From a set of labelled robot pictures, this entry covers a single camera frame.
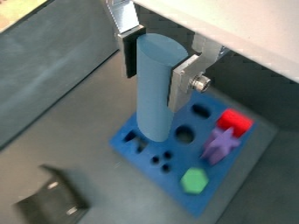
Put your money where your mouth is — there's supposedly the green hexagonal peg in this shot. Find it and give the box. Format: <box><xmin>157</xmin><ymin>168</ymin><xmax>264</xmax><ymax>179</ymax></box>
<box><xmin>181</xmin><ymin>167</ymin><xmax>210</xmax><ymax>194</ymax></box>

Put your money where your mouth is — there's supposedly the red peg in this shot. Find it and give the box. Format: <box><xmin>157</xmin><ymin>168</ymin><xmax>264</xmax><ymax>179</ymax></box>
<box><xmin>217</xmin><ymin>108</ymin><xmax>254</xmax><ymax>137</ymax></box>

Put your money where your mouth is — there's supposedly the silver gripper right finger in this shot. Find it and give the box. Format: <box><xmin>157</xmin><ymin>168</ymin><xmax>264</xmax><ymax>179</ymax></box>
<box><xmin>168</xmin><ymin>33</ymin><xmax>230</xmax><ymax>112</ymax></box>

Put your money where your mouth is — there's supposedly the light blue oval cylinder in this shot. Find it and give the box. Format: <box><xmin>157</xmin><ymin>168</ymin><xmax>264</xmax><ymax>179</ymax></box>
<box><xmin>137</xmin><ymin>33</ymin><xmax>189</xmax><ymax>142</ymax></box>

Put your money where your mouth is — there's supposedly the black curved fixture stand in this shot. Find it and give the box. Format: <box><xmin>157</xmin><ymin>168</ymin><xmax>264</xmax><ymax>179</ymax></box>
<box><xmin>14</xmin><ymin>164</ymin><xmax>90</xmax><ymax>224</ymax></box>

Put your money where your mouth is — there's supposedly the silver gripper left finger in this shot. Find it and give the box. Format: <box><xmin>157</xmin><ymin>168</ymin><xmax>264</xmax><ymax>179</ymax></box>
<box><xmin>103</xmin><ymin>0</ymin><xmax>146</xmax><ymax>78</ymax></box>

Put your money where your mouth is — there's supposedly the purple star peg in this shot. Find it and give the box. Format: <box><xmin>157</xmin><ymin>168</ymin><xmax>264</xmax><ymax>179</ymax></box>
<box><xmin>201</xmin><ymin>128</ymin><xmax>241</xmax><ymax>165</ymax></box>

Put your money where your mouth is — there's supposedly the blue foam shape-sorter block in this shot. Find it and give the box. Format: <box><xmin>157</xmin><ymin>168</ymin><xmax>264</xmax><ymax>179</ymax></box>
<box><xmin>111</xmin><ymin>93</ymin><xmax>257</xmax><ymax>217</ymax></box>

